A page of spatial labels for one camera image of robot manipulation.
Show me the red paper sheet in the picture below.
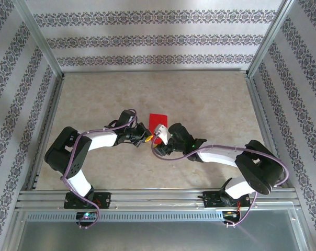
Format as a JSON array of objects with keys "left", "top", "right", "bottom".
[{"left": 147, "top": 113, "right": 170, "bottom": 146}]

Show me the grey metal sheet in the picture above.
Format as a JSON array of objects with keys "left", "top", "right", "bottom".
[{"left": 16, "top": 209, "right": 307, "bottom": 251}]

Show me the control board with green light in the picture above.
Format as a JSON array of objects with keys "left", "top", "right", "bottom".
[{"left": 76, "top": 211, "right": 98, "bottom": 220}]

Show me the long aluminium mounting rail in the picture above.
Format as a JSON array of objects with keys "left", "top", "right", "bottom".
[{"left": 15, "top": 187, "right": 301, "bottom": 211}]

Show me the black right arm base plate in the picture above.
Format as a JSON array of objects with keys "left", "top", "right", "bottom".
[{"left": 204, "top": 190, "right": 252, "bottom": 209}]

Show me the grey slotted cable duct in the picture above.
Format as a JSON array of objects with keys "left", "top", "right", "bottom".
[{"left": 26, "top": 211, "right": 224, "bottom": 222}]

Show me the thin aluminium wall rail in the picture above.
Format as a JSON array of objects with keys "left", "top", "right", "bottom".
[{"left": 62, "top": 67, "right": 249, "bottom": 75}]

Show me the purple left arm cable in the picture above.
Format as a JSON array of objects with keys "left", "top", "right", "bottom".
[{"left": 60, "top": 108, "right": 138, "bottom": 231}]

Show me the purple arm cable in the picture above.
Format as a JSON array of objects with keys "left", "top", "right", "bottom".
[
  {"left": 60, "top": 108, "right": 138, "bottom": 231},
  {"left": 150, "top": 135, "right": 291, "bottom": 228}
]

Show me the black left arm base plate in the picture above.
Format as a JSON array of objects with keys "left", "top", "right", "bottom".
[{"left": 63, "top": 192, "right": 112, "bottom": 210}]

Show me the aluminium side rail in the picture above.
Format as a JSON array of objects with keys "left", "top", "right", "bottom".
[
  {"left": 24, "top": 74, "right": 66, "bottom": 191},
  {"left": 245, "top": 74, "right": 289, "bottom": 189}
]

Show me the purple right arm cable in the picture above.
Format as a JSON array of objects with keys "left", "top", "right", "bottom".
[{"left": 150, "top": 135, "right": 291, "bottom": 228}]

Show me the aluminium frame post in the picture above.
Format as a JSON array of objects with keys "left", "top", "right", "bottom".
[
  {"left": 13, "top": 0, "right": 66, "bottom": 79},
  {"left": 245, "top": 0, "right": 299, "bottom": 78}
]

